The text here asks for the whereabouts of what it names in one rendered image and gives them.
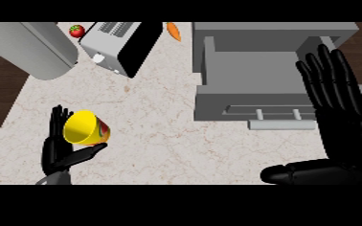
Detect yellow cup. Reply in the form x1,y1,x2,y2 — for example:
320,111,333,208
63,109,114,147

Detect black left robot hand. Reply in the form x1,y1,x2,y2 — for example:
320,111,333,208
42,104,110,177

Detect pale grey drawer handle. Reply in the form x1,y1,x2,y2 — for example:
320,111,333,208
247,108,317,131

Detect grey cylindrical appliance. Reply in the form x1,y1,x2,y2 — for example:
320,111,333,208
0,21,80,81

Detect red tomato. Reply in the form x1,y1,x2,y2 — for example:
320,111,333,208
68,24,88,39

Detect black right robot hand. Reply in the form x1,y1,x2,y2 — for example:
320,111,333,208
259,43,362,186

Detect grey open drawer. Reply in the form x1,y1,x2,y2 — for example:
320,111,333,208
193,35,331,122

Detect grey drawer cabinet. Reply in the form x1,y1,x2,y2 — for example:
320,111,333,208
191,21,361,75

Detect white toaster oven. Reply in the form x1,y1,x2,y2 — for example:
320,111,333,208
79,21,164,79

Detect orange carrot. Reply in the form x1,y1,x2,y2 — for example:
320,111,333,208
166,21,182,43

